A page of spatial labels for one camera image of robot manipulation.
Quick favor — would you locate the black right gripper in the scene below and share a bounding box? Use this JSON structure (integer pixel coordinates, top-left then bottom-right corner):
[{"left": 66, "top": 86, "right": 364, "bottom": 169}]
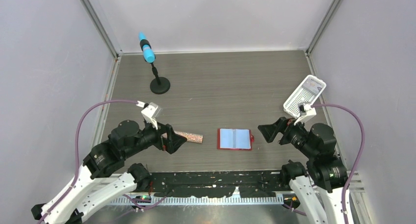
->
[{"left": 257, "top": 114, "right": 317, "bottom": 158}]

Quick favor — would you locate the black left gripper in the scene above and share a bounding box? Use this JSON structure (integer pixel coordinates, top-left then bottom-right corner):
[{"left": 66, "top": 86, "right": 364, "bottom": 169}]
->
[{"left": 124, "top": 116, "right": 187, "bottom": 158}]

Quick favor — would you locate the red leather card holder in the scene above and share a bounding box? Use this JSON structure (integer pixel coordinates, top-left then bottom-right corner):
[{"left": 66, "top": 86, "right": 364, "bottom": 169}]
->
[{"left": 217, "top": 128, "right": 254, "bottom": 151}]

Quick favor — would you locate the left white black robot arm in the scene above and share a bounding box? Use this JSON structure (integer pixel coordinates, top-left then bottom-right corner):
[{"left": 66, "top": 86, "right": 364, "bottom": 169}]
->
[{"left": 31, "top": 120, "right": 187, "bottom": 224}]

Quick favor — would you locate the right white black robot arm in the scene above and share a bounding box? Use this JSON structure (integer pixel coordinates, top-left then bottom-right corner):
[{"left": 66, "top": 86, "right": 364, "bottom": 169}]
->
[{"left": 258, "top": 117, "right": 354, "bottom": 224}]

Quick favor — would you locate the silver VIP card in basket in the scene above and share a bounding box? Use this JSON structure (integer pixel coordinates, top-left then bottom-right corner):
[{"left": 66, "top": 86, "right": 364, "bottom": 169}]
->
[{"left": 303, "top": 78, "right": 325, "bottom": 96}]

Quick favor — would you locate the glittery sequin tube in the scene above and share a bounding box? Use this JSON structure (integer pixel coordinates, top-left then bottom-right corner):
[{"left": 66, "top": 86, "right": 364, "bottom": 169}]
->
[{"left": 175, "top": 131, "right": 203, "bottom": 144}]

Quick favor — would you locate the white perforated plastic basket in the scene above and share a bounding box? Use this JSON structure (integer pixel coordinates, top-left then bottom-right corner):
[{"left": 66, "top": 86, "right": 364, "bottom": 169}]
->
[{"left": 283, "top": 75, "right": 327, "bottom": 118}]

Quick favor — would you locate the blue microphone on black stand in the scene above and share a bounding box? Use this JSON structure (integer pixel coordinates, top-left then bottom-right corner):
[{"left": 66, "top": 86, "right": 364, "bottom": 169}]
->
[{"left": 138, "top": 32, "right": 171, "bottom": 95}]

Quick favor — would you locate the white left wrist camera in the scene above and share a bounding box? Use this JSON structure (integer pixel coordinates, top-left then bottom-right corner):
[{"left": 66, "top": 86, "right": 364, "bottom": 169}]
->
[{"left": 136, "top": 101, "right": 162, "bottom": 130}]

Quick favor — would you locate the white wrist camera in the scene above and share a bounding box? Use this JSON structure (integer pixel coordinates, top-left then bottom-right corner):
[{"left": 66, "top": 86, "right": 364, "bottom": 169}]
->
[
  {"left": 136, "top": 101, "right": 162, "bottom": 130},
  {"left": 294, "top": 102, "right": 317, "bottom": 125}
]

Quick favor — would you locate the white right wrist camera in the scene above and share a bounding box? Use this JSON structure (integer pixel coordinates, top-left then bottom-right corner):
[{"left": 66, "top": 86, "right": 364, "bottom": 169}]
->
[{"left": 294, "top": 102, "right": 317, "bottom": 125}]

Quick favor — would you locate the white slotted cable duct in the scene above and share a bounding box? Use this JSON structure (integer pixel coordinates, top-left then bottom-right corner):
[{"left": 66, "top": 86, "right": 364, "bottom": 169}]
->
[{"left": 107, "top": 195, "right": 286, "bottom": 206}]

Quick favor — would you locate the aluminium frame rail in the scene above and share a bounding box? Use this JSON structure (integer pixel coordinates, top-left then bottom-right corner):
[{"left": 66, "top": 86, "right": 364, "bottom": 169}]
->
[{"left": 71, "top": 170, "right": 365, "bottom": 196}]

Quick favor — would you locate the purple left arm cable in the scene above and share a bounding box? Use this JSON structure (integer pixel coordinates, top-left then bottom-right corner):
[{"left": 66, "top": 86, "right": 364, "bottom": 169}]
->
[{"left": 37, "top": 99, "right": 171, "bottom": 224}]

